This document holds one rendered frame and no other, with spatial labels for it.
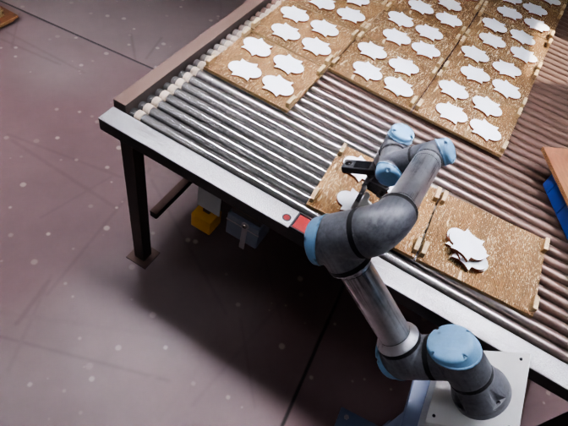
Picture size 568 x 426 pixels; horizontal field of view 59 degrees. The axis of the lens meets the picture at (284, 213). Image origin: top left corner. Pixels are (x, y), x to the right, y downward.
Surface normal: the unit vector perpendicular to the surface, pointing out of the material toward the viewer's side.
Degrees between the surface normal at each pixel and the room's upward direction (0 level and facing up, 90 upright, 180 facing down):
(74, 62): 0
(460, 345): 39
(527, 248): 0
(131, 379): 0
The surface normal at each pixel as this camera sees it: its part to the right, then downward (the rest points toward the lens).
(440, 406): -0.52, -0.72
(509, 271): 0.17, -0.59
